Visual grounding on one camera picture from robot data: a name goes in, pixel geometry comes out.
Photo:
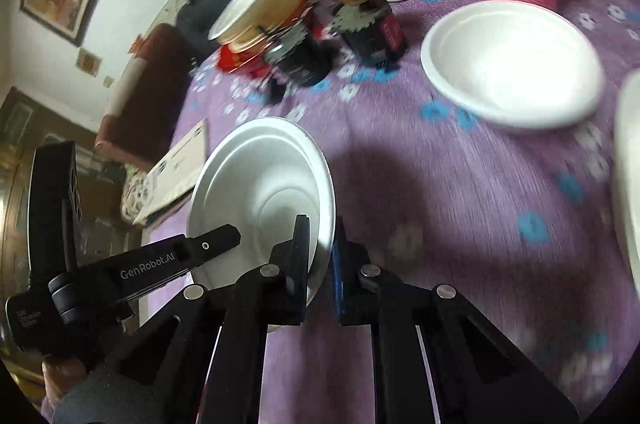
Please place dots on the purple floral tablecloth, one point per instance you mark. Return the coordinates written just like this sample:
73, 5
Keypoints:
450, 204

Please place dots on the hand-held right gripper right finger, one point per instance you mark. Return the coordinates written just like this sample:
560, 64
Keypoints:
340, 276

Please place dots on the small framed wall notice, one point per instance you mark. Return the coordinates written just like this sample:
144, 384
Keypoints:
89, 62

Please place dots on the dark glass jar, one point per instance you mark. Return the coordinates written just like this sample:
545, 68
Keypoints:
297, 58

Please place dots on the printed paper booklet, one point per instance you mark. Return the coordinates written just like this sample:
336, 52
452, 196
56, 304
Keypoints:
180, 174

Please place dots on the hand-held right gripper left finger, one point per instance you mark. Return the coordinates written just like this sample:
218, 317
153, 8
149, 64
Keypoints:
299, 264

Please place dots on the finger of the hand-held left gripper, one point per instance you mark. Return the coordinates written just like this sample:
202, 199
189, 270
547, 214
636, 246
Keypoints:
212, 246

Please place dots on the dark bottle with cork top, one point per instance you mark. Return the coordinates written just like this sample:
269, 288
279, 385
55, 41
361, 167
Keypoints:
367, 18

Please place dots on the person's left hand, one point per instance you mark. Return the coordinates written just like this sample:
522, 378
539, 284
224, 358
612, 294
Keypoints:
62, 379

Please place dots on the brown armchair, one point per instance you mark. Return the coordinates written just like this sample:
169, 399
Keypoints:
150, 78

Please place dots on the patterned blanket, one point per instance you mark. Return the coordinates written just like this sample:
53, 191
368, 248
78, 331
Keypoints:
134, 194

